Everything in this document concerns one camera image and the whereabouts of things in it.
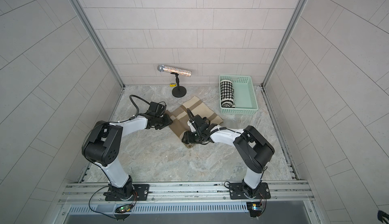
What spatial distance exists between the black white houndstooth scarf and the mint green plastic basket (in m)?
0.03

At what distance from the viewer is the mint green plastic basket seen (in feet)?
3.23

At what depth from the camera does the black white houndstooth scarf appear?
3.31ft
